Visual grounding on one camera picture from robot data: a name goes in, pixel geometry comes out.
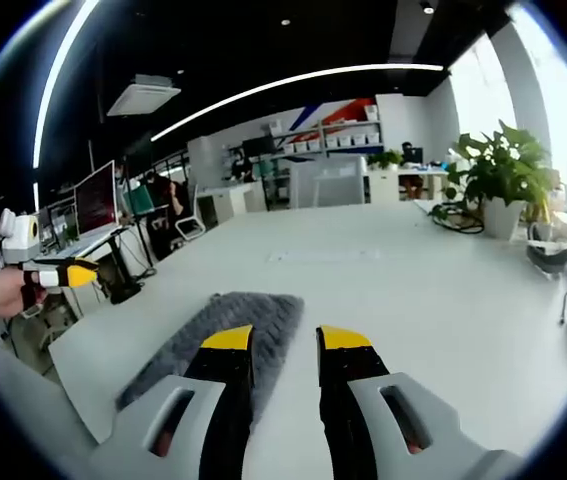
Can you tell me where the black cable coil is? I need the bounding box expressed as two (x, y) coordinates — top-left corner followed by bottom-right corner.
(429, 199), (485, 234)

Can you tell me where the grey towel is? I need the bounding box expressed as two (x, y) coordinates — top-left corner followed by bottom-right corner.
(115, 291), (306, 416)

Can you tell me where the white swivel chair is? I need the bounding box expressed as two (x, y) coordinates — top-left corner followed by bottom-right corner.
(174, 184), (207, 242)

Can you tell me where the white cabinet desk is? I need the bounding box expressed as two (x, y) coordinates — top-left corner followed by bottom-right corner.
(197, 180), (267, 226)

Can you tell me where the white plant pot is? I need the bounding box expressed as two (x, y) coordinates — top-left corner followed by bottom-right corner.
(482, 197), (527, 240)

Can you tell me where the large green leafy plant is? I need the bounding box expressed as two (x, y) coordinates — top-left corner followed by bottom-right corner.
(445, 119), (558, 217)

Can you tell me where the long ceiling light strip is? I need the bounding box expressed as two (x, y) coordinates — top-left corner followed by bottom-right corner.
(150, 63), (444, 143)
(32, 0), (103, 169)

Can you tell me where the small green plant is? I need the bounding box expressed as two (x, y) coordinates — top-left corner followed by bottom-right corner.
(367, 148), (405, 172)

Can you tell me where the ceiling air conditioner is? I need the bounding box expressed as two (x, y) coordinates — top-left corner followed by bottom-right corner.
(106, 74), (182, 118)

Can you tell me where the white laptop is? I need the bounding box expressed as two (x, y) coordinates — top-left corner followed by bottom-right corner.
(60, 159), (127, 256)

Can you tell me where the shelf with white bins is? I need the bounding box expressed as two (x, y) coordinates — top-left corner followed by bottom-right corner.
(262, 105), (384, 157)

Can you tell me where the white and black headset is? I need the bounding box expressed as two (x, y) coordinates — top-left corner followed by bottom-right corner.
(526, 222), (567, 275)

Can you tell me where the grey office chair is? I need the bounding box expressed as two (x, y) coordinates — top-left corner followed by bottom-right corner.
(0, 348), (100, 451)

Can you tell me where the black laptop stand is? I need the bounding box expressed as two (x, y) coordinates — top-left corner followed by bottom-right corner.
(105, 229), (159, 305)

